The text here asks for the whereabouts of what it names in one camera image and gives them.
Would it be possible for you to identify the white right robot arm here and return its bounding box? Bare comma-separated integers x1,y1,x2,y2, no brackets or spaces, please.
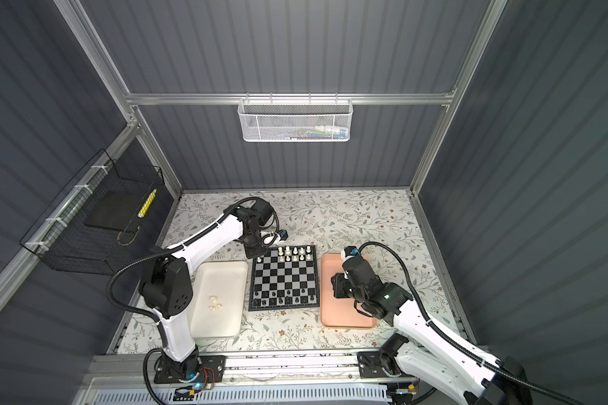
330,273,534,404

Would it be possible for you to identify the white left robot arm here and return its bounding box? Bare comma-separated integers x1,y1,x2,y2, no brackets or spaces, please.
140,197,281,381

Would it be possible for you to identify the black white chess board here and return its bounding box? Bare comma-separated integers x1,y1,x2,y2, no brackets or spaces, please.
248,245,320,312

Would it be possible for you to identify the pink plastic tray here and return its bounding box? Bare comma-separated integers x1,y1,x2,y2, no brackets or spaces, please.
320,253,378,329

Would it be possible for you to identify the white plastic tray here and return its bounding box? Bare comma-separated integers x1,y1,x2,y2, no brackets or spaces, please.
187,262,249,339

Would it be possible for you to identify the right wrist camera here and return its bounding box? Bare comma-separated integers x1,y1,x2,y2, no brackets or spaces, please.
342,254,375,285

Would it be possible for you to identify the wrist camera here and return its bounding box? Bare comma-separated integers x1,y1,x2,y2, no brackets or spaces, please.
342,254,375,285
250,197,275,227

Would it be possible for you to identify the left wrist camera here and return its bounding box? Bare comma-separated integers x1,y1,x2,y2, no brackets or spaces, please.
250,197,275,227

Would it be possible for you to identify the black corrugated right cable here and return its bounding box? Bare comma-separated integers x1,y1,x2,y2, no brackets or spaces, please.
358,241,589,405

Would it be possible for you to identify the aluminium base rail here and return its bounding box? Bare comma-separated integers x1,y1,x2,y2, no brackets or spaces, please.
80,348,498,386

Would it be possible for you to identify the white wire wall basket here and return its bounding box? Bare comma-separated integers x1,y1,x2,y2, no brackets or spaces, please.
237,99,354,143

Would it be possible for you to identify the black wire side basket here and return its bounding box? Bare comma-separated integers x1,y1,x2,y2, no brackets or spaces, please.
20,143,174,275

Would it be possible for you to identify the white vented cable duct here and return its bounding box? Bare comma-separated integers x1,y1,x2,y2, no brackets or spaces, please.
93,383,391,405

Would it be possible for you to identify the aluminium horizontal wall rail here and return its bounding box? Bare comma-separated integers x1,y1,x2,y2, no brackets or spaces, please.
125,93,454,106

